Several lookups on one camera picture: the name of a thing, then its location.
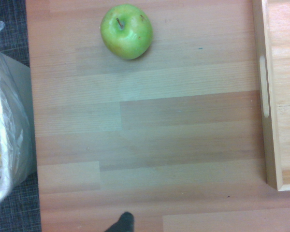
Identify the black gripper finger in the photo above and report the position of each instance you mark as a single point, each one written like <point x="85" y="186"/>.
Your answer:
<point x="124" y="222"/>

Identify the green apple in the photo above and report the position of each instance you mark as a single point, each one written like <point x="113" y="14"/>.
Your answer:
<point x="126" y="31"/>

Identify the light wooden tray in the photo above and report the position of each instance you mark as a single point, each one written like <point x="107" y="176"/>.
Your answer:
<point x="285" y="96"/>

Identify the grey trash bin with liner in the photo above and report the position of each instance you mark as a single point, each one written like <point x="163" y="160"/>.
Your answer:
<point x="12" y="108"/>

